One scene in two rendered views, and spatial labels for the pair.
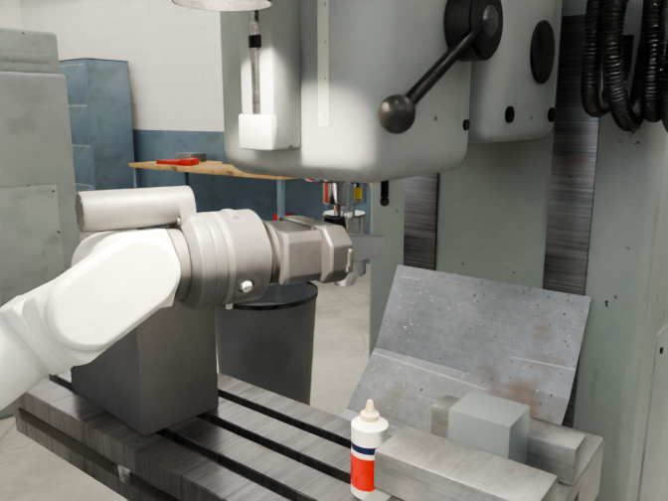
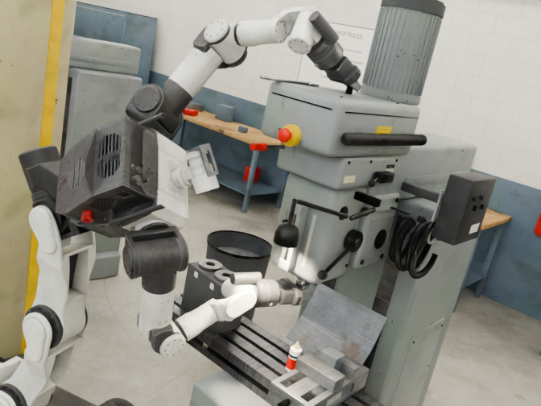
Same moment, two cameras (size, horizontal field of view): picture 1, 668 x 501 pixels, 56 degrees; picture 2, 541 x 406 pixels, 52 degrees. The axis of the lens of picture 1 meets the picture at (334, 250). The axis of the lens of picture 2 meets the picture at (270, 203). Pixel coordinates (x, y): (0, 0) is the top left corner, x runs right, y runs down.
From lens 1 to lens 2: 1.21 m
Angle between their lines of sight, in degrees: 3
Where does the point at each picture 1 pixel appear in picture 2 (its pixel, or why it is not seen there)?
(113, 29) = not seen: outside the picture
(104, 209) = (239, 279)
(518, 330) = (358, 323)
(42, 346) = (220, 315)
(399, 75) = (326, 259)
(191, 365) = not seen: hidden behind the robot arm
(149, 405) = (218, 324)
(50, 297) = (226, 304)
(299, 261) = (287, 299)
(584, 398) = (377, 354)
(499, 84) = (360, 254)
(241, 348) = not seen: hidden behind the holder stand
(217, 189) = (206, 133)
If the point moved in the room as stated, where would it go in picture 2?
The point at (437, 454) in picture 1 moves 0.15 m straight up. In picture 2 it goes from (315, 362) to (325, 321)
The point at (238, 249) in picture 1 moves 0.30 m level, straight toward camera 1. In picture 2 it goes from (271, 294) to (282, 346)
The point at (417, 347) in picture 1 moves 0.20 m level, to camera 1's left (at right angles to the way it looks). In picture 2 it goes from (320, 319) to (270, 308)
